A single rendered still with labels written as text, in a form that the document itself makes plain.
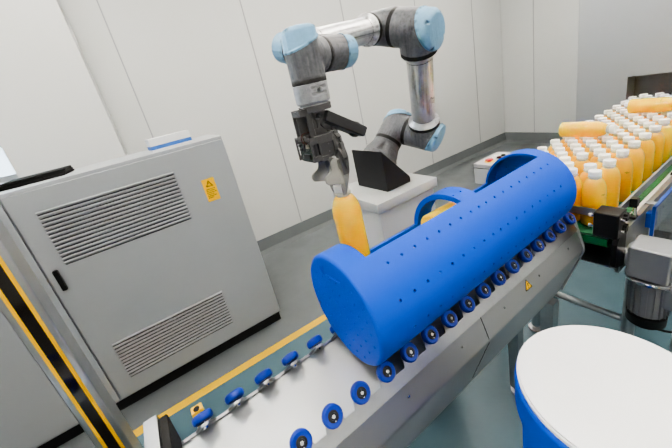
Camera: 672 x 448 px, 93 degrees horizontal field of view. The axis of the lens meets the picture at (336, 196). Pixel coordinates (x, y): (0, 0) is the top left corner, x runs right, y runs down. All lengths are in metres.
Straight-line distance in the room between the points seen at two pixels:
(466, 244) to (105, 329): 2.05
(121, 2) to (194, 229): 2.07
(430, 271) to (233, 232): 1.66
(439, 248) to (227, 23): 3.15
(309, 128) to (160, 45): 2.82
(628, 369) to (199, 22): 3.48
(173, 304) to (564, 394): 2.06
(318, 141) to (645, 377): 0.70
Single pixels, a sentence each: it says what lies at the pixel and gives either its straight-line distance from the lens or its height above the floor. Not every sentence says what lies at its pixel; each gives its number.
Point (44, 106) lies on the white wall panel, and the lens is 3.10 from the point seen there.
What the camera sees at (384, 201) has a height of 1.15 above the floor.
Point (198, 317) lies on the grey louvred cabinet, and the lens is 2.41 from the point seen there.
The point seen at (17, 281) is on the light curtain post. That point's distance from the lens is 0.94.
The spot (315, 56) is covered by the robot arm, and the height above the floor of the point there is 1.65.
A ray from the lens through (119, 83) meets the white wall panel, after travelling 3.37.
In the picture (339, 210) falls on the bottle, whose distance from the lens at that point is 0.76.
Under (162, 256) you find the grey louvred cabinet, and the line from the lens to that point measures 2.21.
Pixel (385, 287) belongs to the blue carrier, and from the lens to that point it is 0.69.
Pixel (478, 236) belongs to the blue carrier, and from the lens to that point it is 0.88.
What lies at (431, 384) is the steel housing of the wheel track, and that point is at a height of 0.86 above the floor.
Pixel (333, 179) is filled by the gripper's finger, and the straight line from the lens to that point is 0.71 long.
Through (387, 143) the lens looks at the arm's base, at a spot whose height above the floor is 1.32.
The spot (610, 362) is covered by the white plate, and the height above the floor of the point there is 1.04.
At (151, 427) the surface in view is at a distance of 0.80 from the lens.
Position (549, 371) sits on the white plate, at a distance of 0.75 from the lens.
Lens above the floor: 1.59
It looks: 19 degrees down
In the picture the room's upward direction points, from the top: 13 degrees counter-clockwise
